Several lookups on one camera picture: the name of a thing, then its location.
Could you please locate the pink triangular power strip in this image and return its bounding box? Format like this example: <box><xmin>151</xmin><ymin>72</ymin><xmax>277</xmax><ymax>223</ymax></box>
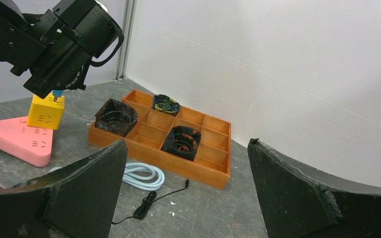
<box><xmin>0</xmin><ymin>117</ymin><xmax>54</xmax><ymax>167</ymax></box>

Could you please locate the wooden compartment tray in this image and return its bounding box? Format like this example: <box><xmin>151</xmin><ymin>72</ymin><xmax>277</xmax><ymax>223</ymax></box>
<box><xmin>88</xmin><ymin>90</ymin><xmax>231</xmax><ymax>189</ymax></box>

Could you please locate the blue square plug adapter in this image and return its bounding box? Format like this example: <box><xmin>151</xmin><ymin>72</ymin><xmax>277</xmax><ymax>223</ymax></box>
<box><xmin>52</xmin><ymin>90</ymin><xmax>64</xmax><ymax>102</ymax></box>

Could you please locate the light blue coiled cable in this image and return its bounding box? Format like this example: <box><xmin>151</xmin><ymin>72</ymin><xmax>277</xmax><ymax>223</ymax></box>
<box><xmin>49</xmin><ymin>162</ymin><xmax>166</xmax><ymax>192</ymax></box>

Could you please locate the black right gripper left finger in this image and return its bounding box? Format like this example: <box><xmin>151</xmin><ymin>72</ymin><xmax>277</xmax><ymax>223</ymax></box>
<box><xmin>0</xmin><ymin>139</ymin><xmax>127</xmax><ymax>238</ymax></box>

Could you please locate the rolled green-patterned tie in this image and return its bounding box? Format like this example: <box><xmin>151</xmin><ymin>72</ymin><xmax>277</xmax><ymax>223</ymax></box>
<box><xmin>152</xmin><ymin>94</ymin><xmax>181</xmax><ymax>117</ymax></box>

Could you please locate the yellow cube socket adapter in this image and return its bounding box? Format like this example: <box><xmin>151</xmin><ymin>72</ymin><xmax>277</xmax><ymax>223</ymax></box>
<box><xmin>26</xmin><ymin>93</ymin><xmax>65</xmax><ymax>130</ymax></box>

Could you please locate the rolled dark orange-patterned tie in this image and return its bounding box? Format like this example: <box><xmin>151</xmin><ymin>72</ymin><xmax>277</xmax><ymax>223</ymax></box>
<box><xmin>161</xmin><ymin>125</ymin><xmax>201</xmax><ymax>161</ymax></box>

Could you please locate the rolled dark floral tie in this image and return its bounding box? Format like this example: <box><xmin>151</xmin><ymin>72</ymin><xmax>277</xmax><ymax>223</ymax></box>
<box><xmin>94</xmin><ymin>98</ymin><xmax>138</xmax><ymax>137</ymax></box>

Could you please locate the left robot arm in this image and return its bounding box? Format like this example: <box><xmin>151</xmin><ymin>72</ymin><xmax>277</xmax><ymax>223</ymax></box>
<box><xmin>0</xmin><ymin>0</ymin><xmax>124</xmax><ymax>99</ymax></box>

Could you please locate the thin black cable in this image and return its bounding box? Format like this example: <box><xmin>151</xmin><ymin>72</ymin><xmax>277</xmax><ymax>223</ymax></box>
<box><xmin>111</xmin><ymin>178</ymin><xmax>191</xmax><ymax>226</ymax></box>

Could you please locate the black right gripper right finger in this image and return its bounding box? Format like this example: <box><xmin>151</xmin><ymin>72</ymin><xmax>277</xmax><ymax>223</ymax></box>
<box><xmin>247</xmin><ymin>138</ymin><xmax>381</xmax><ymax>238</ymax></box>

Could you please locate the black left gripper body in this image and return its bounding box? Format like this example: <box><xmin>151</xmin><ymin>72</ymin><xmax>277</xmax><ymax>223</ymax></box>
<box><xmin>23</xmin><ymin>0</ymin><xmax>124</xmax><ymax>98</ymax></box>

